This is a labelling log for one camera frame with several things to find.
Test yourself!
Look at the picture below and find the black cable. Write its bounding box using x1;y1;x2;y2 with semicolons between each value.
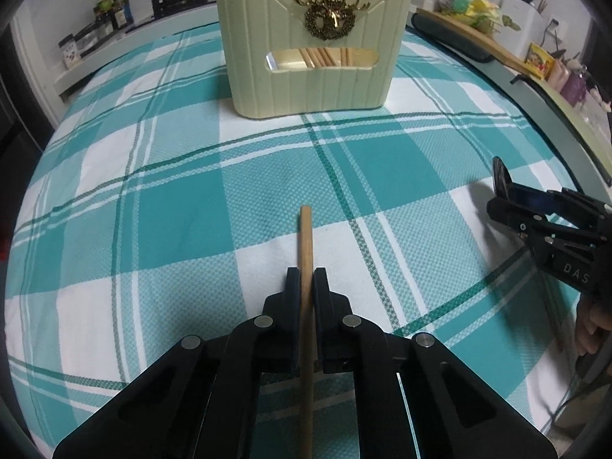
545;373;589;441

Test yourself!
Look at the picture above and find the green label bottle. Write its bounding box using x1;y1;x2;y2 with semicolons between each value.
93;0;113;29

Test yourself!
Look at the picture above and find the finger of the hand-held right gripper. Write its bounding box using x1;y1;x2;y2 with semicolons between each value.
487;196;542;238
509;186;564;214

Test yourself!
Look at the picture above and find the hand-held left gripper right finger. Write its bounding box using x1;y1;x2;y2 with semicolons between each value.
312;268;560;459

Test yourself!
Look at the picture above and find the large metal spoon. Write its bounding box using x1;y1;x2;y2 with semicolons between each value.
492;155;512;199

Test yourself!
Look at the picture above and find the yellow snack packet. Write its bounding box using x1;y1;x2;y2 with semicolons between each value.
524;42;555;80

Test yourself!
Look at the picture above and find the curved wooden board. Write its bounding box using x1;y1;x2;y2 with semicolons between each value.
416;7;539;77

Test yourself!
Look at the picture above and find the plastic bag with vegetables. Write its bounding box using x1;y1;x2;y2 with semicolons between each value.
437;0;519;34

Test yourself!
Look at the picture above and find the dark sauce bottle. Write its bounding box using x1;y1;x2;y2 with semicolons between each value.
111;0;135;29

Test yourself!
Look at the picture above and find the white utensil caddy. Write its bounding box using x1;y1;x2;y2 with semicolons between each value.
500;0;550;51

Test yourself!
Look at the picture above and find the purple cup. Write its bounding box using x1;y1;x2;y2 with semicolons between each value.
559;69;588;106

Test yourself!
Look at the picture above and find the person's right hand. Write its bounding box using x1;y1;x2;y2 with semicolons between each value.
574;291;612;355

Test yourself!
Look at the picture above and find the black stove grate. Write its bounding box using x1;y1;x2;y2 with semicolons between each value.
152;0;214;17

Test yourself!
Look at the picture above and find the cream utensil holder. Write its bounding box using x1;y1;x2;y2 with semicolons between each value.
213;0;411;119

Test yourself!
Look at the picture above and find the small spice packet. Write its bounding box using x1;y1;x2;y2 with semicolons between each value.
58;33;83;68

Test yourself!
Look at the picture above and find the teal plaid tablecloth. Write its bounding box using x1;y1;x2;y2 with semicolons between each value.
5;24;608;459

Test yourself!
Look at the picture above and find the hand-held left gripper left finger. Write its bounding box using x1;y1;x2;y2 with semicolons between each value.
52;268;302;459

